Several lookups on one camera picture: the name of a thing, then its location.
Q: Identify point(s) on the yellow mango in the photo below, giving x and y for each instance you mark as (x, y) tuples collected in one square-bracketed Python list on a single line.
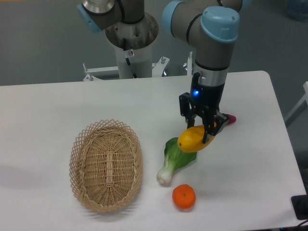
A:
[(191, 139)]

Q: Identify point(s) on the woven wicker basket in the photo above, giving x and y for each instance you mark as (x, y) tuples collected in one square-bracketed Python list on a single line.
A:
[(106, 166)]

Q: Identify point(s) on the white frame at right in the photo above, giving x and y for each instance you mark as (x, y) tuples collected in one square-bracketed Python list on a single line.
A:
[(298, 108)]

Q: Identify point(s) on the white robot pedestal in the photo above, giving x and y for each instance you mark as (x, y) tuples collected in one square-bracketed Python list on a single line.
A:
[(132, 44)]

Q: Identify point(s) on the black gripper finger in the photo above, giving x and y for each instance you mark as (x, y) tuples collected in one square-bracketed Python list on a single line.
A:
[(213, 125), (190, 118)]

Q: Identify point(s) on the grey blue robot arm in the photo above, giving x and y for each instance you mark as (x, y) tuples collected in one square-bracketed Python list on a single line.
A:
[(210, 26)]

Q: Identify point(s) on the orange tangerine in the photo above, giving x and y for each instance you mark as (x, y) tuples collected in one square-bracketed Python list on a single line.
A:
[(184, 196)]

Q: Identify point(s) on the pink purple object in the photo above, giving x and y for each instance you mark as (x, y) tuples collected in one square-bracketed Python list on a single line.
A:
[(231, 119)]

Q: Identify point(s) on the green bok choy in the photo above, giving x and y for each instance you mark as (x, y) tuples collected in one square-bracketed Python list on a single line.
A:
[(174, 159)]

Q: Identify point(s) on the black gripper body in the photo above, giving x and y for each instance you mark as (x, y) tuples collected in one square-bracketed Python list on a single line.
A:
[(202, 100)]

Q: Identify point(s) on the black device at edge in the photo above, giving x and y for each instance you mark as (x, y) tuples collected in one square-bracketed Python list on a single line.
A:
[(300, 206)]

